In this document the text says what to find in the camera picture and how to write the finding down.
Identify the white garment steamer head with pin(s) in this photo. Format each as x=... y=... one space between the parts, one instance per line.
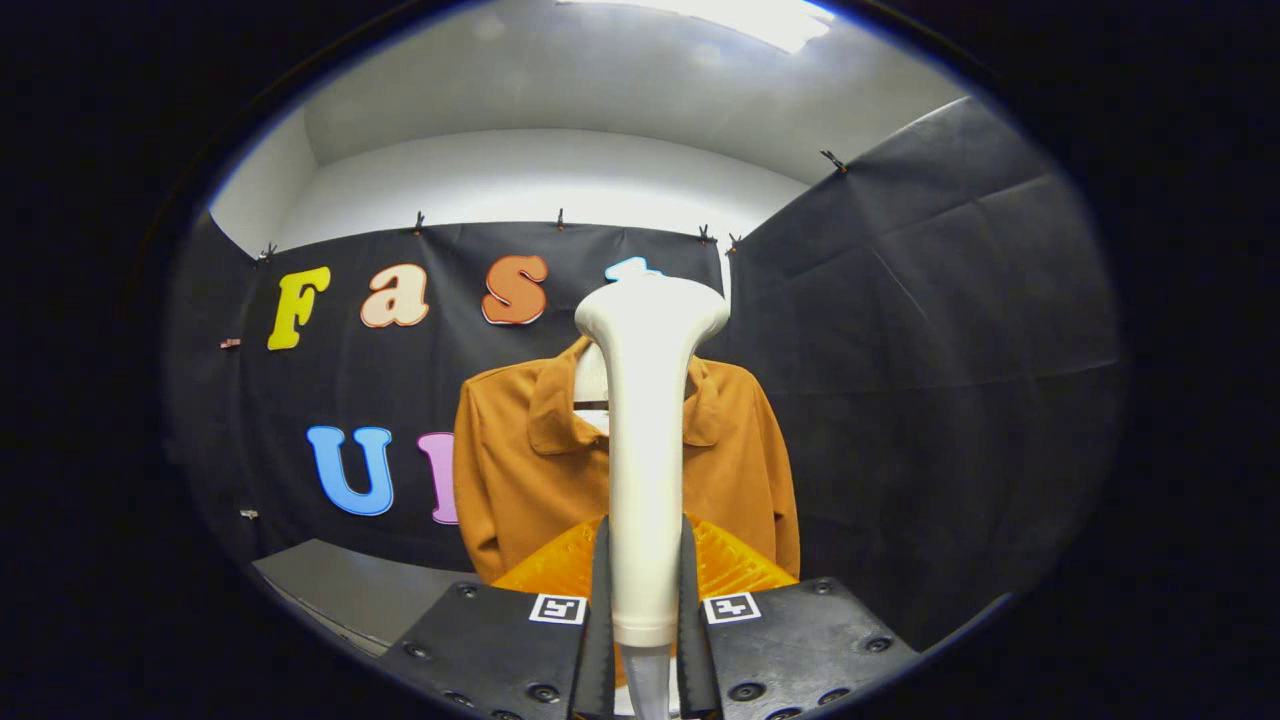
x=645 y=450

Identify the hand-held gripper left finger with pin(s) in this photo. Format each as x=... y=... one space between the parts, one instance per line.
x=500 y=650

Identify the black backdrop cloth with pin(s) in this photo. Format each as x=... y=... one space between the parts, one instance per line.
x=950 y=350

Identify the white mannequin torso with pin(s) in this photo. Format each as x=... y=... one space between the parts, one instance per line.
x=590 y=378

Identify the orange button-up shirt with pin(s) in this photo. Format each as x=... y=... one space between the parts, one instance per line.
x=520 y=470

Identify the row of black cloth clips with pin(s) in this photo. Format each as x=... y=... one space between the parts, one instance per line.
x=560 y=218

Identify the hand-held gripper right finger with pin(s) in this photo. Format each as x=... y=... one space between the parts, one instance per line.
x=790 y=650

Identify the long ceiling light panel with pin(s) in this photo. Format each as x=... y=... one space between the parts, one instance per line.
x=740 y=18

